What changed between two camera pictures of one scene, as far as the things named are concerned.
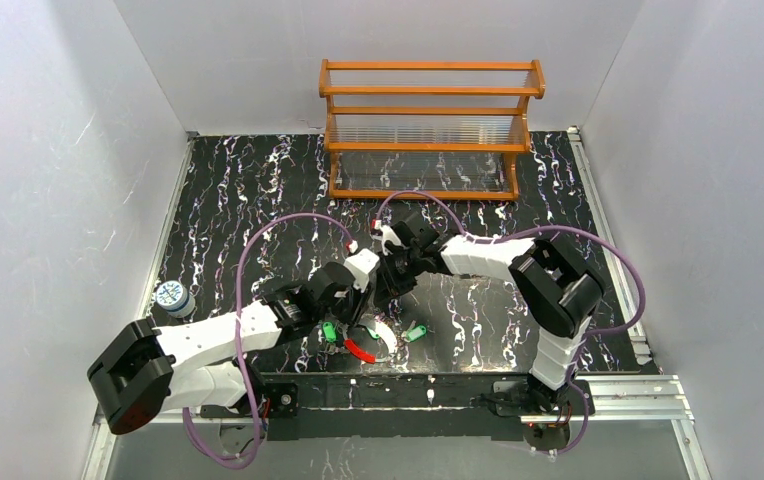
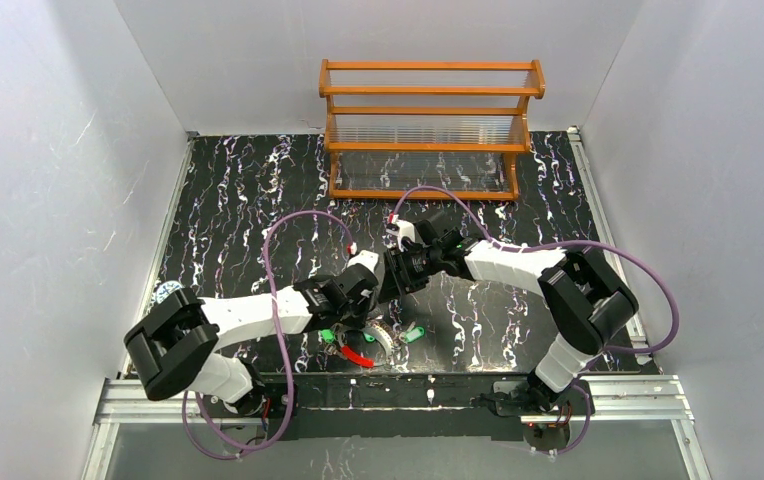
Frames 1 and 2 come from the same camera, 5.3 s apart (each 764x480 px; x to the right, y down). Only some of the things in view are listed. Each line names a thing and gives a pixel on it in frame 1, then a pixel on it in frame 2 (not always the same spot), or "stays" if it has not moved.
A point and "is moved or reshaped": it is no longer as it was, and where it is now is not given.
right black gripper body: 390,285 stays
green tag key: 416,332 stays
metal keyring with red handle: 350,345 is moved or reshaped
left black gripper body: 353,307 stays
